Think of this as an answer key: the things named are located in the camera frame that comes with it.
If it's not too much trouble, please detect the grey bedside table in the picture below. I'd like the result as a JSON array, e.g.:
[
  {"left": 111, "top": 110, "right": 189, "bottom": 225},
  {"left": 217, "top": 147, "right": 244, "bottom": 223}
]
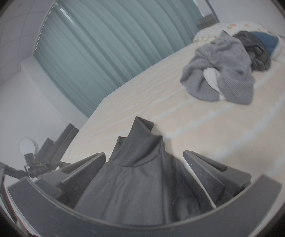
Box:
[{"left": 198, "top": 14, "right": 216, "bottom": 30}]

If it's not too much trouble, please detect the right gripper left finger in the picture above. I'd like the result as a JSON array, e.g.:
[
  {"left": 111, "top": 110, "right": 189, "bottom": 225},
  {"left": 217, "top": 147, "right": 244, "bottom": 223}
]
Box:
[{"left": 35, "top": 152, "right": 106, "bottom": 207}]

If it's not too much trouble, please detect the dark blue garment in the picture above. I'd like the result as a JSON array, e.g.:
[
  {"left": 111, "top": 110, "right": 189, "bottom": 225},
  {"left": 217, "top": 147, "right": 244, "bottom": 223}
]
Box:
[{"left": 251, "top": 32, "right": 279, "bottom": 56}]

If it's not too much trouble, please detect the black T-shirt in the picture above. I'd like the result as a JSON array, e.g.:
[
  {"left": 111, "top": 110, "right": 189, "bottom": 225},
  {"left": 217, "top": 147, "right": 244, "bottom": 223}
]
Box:
[{"left": 74, "top": 116, "right": 217, "bottom": 225}]

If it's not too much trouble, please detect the small white garment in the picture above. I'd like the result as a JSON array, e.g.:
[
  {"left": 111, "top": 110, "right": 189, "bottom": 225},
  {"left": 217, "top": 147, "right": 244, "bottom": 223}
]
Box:
[{"left": 203, "top": 67, "right": 225, "bottom": 101}]

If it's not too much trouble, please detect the grey garment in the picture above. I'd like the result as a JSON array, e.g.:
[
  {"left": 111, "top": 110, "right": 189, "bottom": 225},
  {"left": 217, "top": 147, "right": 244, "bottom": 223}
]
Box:
[{"left": 180, "top": 30, "right": 255, "bottom": 105}]

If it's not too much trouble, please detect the bed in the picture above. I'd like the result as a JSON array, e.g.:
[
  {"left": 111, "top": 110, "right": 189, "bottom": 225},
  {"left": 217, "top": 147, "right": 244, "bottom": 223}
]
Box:
[{"left": 60, "top": 0, "right": 285, "bottom": 208}]

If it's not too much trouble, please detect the white printed pillow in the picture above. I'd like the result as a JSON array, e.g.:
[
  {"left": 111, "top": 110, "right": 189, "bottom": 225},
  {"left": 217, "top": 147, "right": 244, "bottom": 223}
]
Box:
[{"left": 193, "top": 21, "right": 279, "bottom": 44}]

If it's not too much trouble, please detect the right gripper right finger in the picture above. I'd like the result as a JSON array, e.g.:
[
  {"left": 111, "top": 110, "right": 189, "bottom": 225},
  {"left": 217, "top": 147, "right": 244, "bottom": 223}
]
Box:
[{"left": 183, "top": 150, "right": 252, "bottom": 209}]

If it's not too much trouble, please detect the blue-green curtain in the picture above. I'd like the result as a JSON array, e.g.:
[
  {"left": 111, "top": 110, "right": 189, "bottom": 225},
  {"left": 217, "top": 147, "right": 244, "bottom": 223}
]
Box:
[
  {"left": 34, "top": 8, "right": 113, "bottom": 119},
  {"left": 56, "top": 0, "right": 204, "bottom": 102}
]

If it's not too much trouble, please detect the round mirror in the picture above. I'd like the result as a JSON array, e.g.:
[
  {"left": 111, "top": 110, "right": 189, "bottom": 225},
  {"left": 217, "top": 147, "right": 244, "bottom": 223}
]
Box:
[{"left": 18, "top": 137, "right": 38, "bottom": 157}]

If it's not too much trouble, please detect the black shiny garment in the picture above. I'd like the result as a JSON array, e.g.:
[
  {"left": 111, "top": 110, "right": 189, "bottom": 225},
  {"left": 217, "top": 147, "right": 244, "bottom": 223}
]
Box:
[{"left": 233, "top": 31, "right": 271, "bottom": 71}]

